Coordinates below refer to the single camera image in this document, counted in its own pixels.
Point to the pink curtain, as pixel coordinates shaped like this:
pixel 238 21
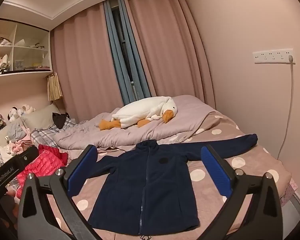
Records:
pixel 170 42
pixel 87 62

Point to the white cloth bundle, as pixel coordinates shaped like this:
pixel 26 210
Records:
pixel 3 63

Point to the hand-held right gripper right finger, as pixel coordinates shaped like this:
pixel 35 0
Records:
pixel 215 172

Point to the white plug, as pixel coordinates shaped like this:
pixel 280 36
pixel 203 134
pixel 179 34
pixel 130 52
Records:
pixel 291 59

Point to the grey-blue garment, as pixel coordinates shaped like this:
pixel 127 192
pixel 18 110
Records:
pixel 15 132

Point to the yellow hanging cloth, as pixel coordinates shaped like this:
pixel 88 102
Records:
pixel 54 87

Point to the red down jacket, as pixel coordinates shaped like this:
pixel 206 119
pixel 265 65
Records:
pixel 48 162

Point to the spotted dog plush toy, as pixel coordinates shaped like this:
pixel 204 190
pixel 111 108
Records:
pixel 13 113

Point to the black cloth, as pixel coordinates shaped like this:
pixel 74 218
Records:
pixel 60 119

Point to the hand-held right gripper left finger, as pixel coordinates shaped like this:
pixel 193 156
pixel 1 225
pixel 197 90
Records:
pixel 82 171

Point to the white wall shelf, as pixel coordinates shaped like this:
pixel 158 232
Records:
pixel 27 73

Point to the grey quilt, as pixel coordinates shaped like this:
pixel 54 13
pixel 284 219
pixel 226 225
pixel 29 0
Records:
pixel 190 115

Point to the pink garment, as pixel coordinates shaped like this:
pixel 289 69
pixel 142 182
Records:
pixel 22 145

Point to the plaid grey shirt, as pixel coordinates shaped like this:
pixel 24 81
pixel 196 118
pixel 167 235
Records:
pixel 43 133

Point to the blue curtain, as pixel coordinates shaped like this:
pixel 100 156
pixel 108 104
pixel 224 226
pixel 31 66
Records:
pixel 115 42

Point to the pink patterned box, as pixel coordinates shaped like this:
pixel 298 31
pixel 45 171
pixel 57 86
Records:
pixel 290 192

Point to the navy fleece jacket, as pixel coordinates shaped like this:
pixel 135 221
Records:
pixel 150 180

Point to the polka dot bedsheet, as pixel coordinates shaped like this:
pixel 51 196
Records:
pixel 252 160

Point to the white power strip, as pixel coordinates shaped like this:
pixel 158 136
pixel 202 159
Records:
pixel 270 55

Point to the white goose plush toy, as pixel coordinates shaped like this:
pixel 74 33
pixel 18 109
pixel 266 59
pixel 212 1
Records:
pixel 140 112

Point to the beige pillow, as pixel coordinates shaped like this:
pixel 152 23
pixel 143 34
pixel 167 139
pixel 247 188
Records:
pixel 37 117

